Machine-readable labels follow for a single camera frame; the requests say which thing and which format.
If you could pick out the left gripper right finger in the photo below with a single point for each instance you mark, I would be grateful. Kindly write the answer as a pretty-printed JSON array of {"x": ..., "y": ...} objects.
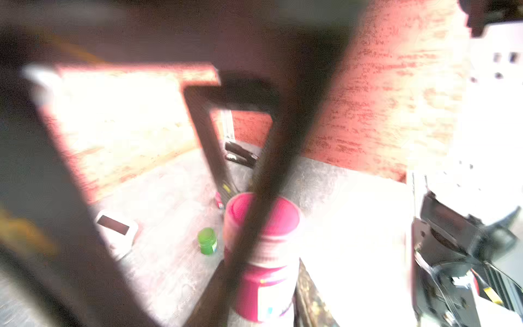
[{"x": 309, "y": 307}]

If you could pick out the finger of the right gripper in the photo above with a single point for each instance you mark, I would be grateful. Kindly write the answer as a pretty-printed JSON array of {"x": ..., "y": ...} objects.
[
  {"x": 201, "y": 99},
  {"x": 52, "y": 245}
]

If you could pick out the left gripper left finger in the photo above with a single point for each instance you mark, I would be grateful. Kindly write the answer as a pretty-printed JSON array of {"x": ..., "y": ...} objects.
[{"x": 213, "y": 306}]

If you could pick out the pink paint jar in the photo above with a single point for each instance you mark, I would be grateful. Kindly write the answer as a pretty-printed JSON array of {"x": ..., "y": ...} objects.
[
  {"x": 268, "y": 284},
  {"x": 219, "y": 202}
]

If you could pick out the green paint jar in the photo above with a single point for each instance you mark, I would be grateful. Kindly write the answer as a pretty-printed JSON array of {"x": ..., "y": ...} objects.
[{"x": 207, "y": 240}]

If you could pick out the black stapler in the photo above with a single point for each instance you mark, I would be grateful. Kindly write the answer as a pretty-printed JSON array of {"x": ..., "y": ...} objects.
[{"x": 239, "y": 155}]

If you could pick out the pink calculator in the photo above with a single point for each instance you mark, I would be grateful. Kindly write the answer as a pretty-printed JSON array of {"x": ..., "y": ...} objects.
[{"x": 118, "y": 233}]

